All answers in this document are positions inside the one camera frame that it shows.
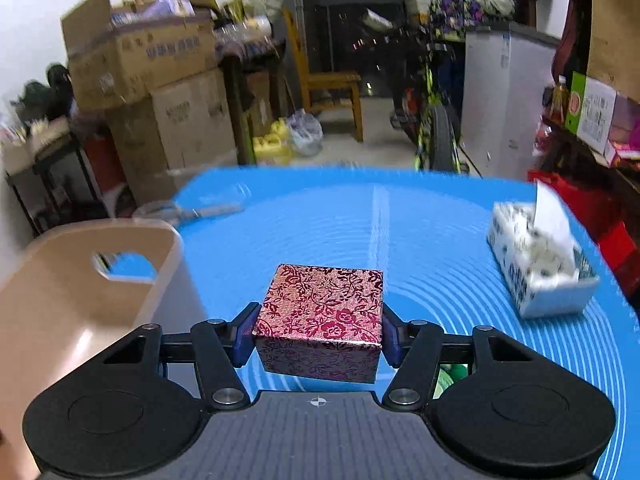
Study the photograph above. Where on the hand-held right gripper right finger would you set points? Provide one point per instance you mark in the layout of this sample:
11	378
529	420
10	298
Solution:
392	340

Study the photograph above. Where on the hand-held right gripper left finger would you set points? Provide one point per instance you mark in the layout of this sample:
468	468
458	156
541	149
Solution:
245	332

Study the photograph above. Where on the red floral patterned box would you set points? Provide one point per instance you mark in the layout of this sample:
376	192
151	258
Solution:
320	310

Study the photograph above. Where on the pink plastic basket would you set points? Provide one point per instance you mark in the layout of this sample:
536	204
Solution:
60	310

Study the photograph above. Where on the green bottle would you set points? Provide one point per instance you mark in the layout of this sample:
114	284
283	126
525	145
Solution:
452	374

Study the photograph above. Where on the blue silicone baking mat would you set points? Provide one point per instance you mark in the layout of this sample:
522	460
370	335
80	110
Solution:
450	240

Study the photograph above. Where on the scissors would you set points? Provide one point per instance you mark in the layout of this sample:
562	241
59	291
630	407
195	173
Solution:
200	210

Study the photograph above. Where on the floral print tissue box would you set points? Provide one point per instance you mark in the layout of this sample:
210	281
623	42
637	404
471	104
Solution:
540	270

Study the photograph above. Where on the yellow plastic jugs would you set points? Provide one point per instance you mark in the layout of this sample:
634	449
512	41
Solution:
272	145

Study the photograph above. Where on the clear plastic bag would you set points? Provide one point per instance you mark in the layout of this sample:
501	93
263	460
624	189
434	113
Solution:
306	132

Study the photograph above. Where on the large closed cardboard box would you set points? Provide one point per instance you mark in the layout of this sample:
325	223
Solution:
185	125

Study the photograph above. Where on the small cardboard box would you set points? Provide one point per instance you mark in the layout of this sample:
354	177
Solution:
259	102

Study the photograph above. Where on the bicycle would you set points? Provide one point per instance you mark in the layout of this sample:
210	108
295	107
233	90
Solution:
435	110

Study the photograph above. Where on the black metal rack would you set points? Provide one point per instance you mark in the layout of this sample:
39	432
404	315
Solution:
55	180

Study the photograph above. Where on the red bag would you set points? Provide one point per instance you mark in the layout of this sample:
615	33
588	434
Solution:
600	210

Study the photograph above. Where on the wooden chair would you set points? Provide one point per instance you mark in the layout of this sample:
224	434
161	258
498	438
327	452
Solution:
332	85

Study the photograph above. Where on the wooden side table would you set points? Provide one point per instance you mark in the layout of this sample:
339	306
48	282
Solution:
575	150

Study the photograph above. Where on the white chest freezer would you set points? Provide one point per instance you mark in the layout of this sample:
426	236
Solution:
505	100

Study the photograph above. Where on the open cardboard box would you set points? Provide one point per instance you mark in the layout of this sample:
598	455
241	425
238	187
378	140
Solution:
140	55

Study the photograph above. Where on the green and white carton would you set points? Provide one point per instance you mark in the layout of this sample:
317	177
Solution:
592	110

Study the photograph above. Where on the dark green bag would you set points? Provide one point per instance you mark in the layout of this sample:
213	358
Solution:
45	92

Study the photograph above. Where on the pink box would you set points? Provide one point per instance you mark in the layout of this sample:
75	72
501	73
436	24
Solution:
625	125

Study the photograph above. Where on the purple floral cloth bag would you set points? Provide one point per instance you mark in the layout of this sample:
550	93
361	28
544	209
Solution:
457	5

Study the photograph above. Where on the brown paper bag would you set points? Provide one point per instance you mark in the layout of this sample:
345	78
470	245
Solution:
615	30

